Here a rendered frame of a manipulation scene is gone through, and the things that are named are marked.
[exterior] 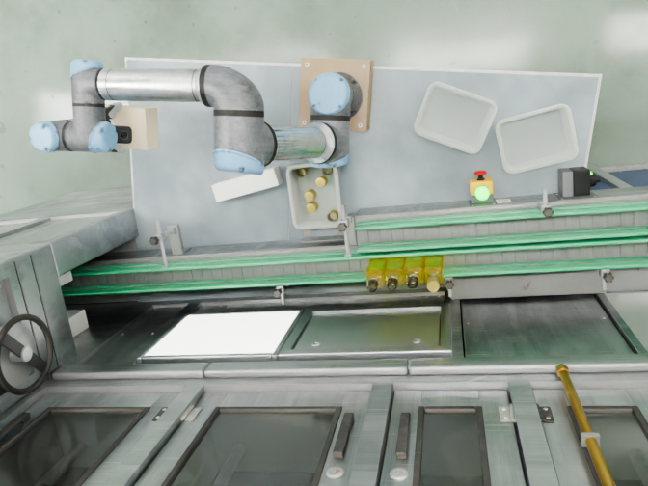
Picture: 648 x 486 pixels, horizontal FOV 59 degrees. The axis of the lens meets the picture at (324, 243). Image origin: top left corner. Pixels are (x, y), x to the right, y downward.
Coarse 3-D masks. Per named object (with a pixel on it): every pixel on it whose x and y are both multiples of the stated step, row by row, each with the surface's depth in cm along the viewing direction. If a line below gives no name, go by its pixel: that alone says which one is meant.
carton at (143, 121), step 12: (132, 108) 168; (144, 108) 168; (156, 108) 175; (120, 120) 170; (132, 120) 169; (144, 120) 169; (156, 120) 175; (132, 132) 170; (144, 132) 170; (156, 132) 176; (120, 144) 172; (132, 144) 171; (144, 144) 171; (156, 144) 177
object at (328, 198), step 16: (288, 176) 194; (304, 176) 200; (336, 176) 191; (288, 192) 196; (304, 192) 202; (320, 192) 201; (336, 192) 193; (304, 208) 204; (320, 208) 202; (336, 208) 201; (304, 224) 200; (320, 224) 198; (336, 224) 195
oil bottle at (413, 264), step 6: (408, 258) 179; (414, 258) 178; (420, 258) 177; (408, 264) 173; (414, 264) 172; (420, 264) 172; (408, 270) 169; (414, 270) 169; (420, 270) 169; (408, 276) 169; (420, 276) 169; (420, 282) 169
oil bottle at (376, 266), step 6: (372, 258) 185; (378, 258) 184; (384, 258) 184; (372, 264) 179; (378, 264) 178; (384, 264) 178; (366, 270) 174; (372, 270) 173; (378, 270) 173; (384, 270) 174; (366, 276) 172; (372, 276) 171; (378, 276) 171; (384, 276) 174; (366, 282) 172; (384, 282) 173
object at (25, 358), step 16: (16, 320) 151; (32, 320) 157; (0, 336) 146; (16, 336) 156; (32, 336) 162; (48, 336) 162; (0, 352) 145; (16, 352) 151; (32, 352) 156; (48, 352) 163; (0, 368) 145; (16, 368) 156; (32, 368) 161; (48, 368) 161; (0, 384) 146; (16, 384) 155
